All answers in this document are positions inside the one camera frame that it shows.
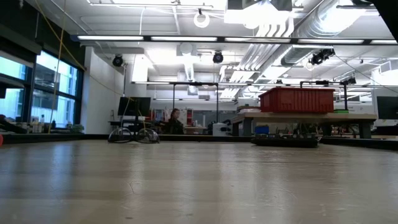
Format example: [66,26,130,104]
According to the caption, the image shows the clear safety glasses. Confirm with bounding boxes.
[108,126,161,144]

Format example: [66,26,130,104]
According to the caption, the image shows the black ceiling camera rig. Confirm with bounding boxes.
[308,48,336,66]

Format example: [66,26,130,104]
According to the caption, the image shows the yellow hanging cable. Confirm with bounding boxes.
[34,0,147,133]

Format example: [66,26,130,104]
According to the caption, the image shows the silver ventilation duct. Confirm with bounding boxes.
[280,45,336,67]

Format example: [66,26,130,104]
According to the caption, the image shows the white ceiling unit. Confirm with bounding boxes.
[223,0,293,25]

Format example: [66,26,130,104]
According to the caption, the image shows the white ceiling ring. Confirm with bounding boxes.
[193,8,211,29]

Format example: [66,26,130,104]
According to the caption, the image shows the black monitor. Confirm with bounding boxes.
[117,96,152,118]
[376,96,398,121]

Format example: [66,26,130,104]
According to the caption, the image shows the black keypad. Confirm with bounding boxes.
[250,132,320,149]

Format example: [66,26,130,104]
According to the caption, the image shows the wooden top rolling workbench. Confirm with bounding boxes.
[231,111,379,140]

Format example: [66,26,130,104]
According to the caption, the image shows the large window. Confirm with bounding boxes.
[0,49,84,134]

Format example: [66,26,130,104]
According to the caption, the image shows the yellow extension cable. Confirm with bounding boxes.
[48,0,68,134]

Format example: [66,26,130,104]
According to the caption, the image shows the red ribbed plastic bin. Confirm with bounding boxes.
[258,86,336,114]

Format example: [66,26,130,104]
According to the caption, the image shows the white machine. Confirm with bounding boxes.
[212,122,230,137]

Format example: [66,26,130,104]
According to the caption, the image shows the person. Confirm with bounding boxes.
[167,108,185,135]

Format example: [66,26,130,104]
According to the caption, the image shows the black metal rack frame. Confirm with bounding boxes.
[169,82,220,124]

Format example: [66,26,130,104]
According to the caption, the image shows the black camera stand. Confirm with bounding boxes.
[299,77,358,114]

